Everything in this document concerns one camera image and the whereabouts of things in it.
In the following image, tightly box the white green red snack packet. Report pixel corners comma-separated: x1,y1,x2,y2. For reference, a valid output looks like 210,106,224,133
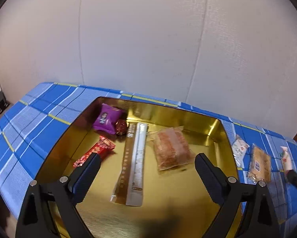
281,146,293,174

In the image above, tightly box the clear packet rice crisp cake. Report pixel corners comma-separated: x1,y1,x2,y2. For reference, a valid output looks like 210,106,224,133
248,143,271,183

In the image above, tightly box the clear packet pink cake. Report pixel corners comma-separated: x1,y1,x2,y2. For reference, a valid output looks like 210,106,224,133
148,126,195,171

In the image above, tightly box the long brown silver stick packet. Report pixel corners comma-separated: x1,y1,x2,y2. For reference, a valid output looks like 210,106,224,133
111,122,148,207

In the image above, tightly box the blue plaid tablecloth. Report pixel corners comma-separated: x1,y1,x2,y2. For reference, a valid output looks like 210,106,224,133
0,82,297,237

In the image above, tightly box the gold metal tray box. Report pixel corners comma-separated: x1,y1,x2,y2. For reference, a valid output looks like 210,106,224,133
37,97,238,237

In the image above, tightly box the red patterned candy wrapper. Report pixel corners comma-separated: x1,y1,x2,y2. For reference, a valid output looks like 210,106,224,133
73,136,116,168

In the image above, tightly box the small dark red candy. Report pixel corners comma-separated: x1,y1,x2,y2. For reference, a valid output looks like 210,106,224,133
115,119,127,136

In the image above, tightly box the purple candy packet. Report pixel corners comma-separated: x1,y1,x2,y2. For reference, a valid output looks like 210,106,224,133
92,103,123,135

